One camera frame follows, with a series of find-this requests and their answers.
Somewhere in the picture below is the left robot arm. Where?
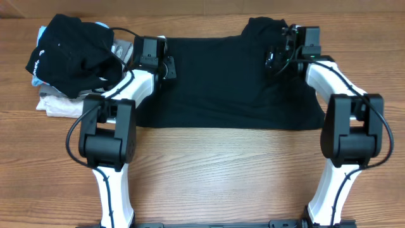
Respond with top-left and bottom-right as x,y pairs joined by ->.
78,35 -> 177,227

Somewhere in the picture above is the cream folded garment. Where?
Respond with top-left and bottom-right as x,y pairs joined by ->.
36,95 -> 84,118

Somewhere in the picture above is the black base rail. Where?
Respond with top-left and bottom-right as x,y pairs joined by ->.
75,218 -> 358,228

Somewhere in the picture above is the dark navy t-shirt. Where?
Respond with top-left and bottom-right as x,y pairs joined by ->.
136,17 -> 325,130

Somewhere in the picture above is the black folded garment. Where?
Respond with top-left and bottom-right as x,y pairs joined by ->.
25,13 -> 123,99

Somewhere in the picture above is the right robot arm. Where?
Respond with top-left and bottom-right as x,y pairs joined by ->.
265,24 -> 389,227

